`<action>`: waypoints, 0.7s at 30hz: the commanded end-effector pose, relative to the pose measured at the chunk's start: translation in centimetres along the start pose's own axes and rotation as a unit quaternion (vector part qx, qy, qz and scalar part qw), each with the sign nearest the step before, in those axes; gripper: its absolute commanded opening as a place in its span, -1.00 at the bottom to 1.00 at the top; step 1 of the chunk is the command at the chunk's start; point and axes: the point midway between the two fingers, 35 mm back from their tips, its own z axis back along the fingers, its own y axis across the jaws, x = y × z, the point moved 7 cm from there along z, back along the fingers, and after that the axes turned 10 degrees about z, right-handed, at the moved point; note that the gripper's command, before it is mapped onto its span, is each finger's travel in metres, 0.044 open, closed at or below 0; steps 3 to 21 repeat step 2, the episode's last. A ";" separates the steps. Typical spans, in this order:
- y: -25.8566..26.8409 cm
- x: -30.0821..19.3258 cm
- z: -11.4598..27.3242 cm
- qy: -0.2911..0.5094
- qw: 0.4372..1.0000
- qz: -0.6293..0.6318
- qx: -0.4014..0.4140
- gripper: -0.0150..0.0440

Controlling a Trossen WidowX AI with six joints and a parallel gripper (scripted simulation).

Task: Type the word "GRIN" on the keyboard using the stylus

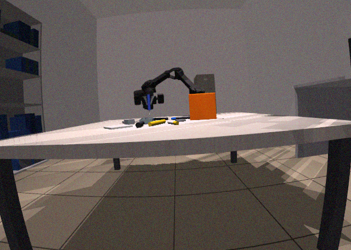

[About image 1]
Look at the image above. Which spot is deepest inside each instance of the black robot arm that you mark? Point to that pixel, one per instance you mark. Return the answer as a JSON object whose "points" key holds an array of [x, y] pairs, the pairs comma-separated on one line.
{"points": [[179, 75]]}

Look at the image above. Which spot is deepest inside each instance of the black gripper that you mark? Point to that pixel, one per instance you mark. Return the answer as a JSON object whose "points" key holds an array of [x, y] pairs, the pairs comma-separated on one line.
{"points": [[153, 98]]}

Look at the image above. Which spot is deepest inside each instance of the keyboard with white letter keys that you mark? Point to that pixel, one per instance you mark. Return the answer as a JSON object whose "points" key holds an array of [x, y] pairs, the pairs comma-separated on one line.
{"points": [[147, 120]]}

